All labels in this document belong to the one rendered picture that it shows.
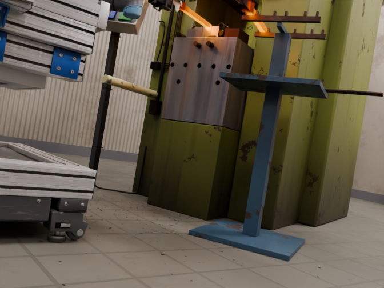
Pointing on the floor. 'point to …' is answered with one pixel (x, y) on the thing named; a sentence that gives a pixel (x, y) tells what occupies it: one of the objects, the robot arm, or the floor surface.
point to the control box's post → (104, 102)
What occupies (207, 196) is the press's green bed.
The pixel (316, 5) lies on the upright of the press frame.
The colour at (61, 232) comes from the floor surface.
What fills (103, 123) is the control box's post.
